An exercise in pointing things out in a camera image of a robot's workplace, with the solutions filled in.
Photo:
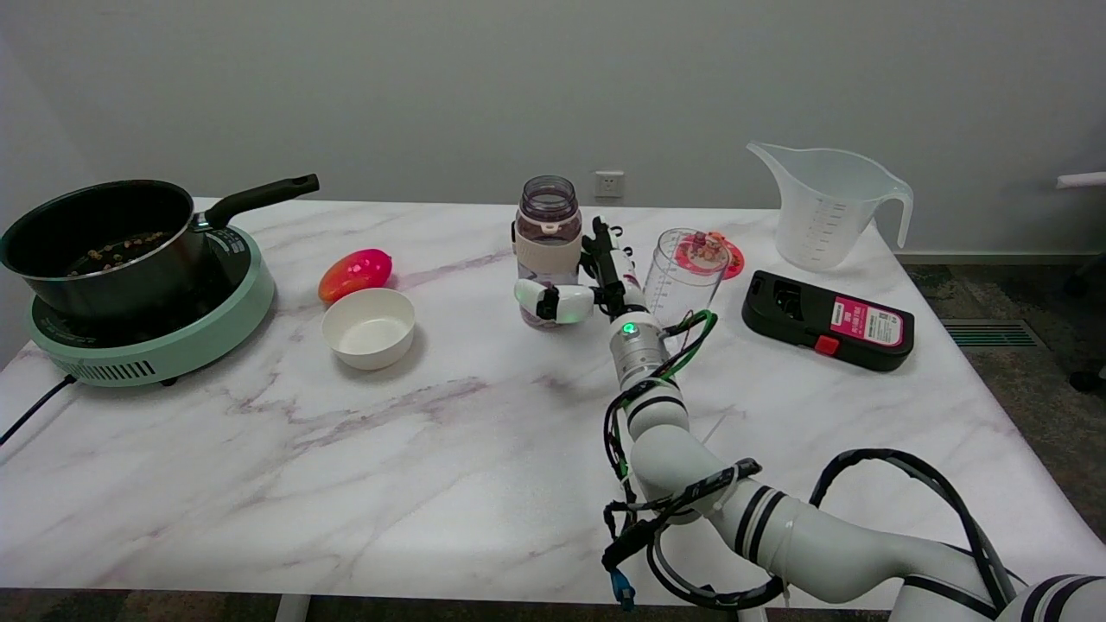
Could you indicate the floor vent grille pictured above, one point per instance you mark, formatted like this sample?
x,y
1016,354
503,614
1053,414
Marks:
x,y
989,333

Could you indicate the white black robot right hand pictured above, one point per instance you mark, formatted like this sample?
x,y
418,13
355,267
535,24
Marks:
x,y
618,276

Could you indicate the clear bottle with beige sleeve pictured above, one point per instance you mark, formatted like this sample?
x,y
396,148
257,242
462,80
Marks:
x,y
548,250

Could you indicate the small clear measuring cup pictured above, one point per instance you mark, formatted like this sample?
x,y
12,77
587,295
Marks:
x,y
683,289

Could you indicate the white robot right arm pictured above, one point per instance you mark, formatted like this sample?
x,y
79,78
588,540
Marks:
x,y
683,466

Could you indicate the red orange mango fruit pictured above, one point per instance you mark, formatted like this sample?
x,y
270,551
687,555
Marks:
x,y
354,272

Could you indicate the white table leg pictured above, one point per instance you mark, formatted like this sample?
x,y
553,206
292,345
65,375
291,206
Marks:
x,y
292,609
752,616

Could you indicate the black chair caster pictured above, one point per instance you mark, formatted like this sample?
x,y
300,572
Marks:
x,y
1089,380

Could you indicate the white bar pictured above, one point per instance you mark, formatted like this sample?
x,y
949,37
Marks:
x,y
1084,180

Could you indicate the black device with pink label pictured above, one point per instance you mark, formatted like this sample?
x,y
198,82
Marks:
x,y
795,315

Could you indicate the pink round coaster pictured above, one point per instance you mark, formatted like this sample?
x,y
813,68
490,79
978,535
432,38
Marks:
x,y
737,263

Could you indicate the white bowl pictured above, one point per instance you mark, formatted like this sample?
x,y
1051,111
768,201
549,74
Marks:
x,y
367,333

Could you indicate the green induction cooker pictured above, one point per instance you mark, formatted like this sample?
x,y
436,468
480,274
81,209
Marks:
x,y
199,345

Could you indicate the white wall socket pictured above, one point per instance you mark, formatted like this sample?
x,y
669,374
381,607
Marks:
x,y
609,184

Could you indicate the large translucent measuring jug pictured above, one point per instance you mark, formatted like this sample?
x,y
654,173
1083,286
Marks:
x,y
812,216

